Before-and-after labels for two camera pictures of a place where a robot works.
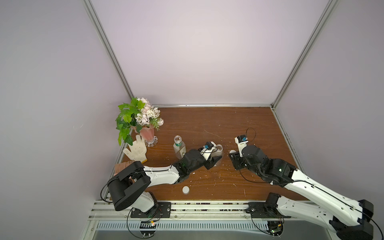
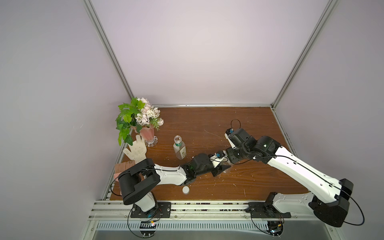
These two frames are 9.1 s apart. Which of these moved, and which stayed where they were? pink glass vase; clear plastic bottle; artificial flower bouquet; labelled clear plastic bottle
Moved: clear plastic bottle
Stayed: labelled clear plastic bottle; artificial flower bouquet; pink glass vase
